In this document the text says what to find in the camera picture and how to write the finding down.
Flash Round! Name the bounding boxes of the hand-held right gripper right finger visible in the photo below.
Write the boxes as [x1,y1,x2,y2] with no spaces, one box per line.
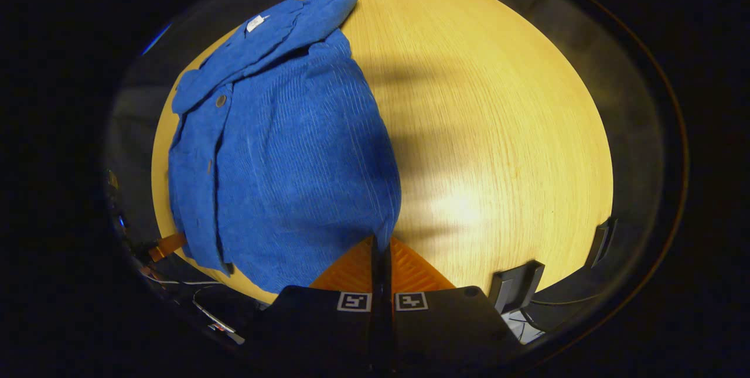
[384,236,523,367]

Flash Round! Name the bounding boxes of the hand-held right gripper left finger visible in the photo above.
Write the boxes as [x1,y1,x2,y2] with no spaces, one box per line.
[246,236,385,367]

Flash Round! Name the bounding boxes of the blue corduroy shirt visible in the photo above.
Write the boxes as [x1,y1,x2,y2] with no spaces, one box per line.
[168,0,402,294]

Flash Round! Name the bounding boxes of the black angled bracket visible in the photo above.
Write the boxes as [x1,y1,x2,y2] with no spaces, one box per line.
[585,216,617,269]
[488,260,546,315]

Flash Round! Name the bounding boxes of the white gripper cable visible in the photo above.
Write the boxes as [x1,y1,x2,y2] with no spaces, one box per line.
[141,275,247,345]

